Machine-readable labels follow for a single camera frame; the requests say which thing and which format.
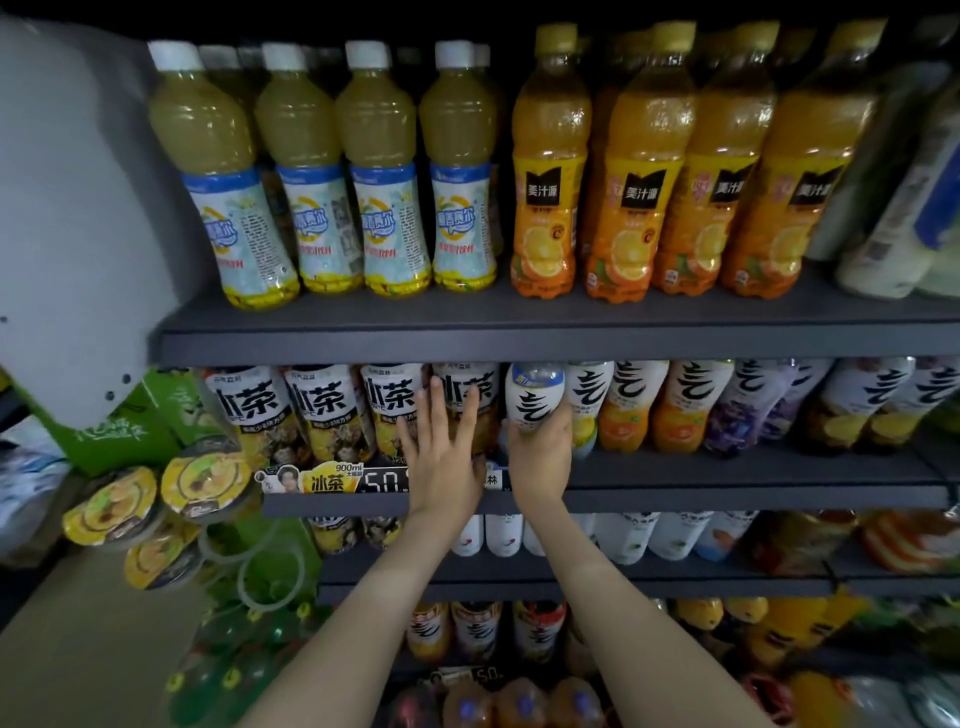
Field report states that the person's left forearm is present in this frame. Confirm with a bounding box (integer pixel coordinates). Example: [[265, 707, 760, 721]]
[[240, 510, 482, 728]]

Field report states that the row of small white bottles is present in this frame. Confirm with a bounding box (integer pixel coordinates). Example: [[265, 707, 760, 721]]
[[450, 510, 762, 566]]

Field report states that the white label tea bottle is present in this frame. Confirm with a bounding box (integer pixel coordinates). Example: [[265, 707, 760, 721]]
[[282, 364, 377, 464], [199, 364, 309, 470], [435, 363, 504, 456], [360, 363, 429, 459]]

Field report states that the white shelf end panel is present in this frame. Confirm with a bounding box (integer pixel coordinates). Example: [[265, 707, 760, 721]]
[[0, 18, 215, 432]]

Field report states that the yellow juice bottle blue label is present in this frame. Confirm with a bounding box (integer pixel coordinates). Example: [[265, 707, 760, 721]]
[[147, 40, 303, 312], [255, 42, 366, 297], [418, 40, 500, 294], [336, 40, 435, 299]]

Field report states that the row of shelf price tags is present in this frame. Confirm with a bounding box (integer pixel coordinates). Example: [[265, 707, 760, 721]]
[[255, 460, 509, 498]]

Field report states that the white plastic bag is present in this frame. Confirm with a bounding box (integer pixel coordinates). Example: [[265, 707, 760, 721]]
[[0, 420, 74, 572]]

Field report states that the dark grey metal shelf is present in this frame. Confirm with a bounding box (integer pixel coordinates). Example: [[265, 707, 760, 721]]
[[150, 0, 960, 728]]

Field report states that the person's left hand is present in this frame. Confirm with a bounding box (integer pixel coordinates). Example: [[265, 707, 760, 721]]
[[397, 375, 489, 527]]

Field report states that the person's right hand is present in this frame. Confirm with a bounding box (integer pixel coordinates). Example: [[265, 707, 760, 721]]
[[502, 397, 576, 512]]

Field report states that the yellow lid food tin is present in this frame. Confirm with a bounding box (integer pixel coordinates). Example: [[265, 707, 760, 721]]
[[61, 465, 161, 549], [123, 525, 206, 593], [159, 447, 255, 527]]

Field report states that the person's right forearm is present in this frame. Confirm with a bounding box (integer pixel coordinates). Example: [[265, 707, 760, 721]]
[[517, 502, 774, 728]]

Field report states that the brushstroke bottle purple fruit print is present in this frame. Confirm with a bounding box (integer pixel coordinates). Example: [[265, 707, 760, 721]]
[[757, 360, 836, 444], [702, 360, 800, 459]]

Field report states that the orange squat drink bottle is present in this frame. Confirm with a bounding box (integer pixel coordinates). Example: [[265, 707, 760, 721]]
[[859, 510, 960, 575]]

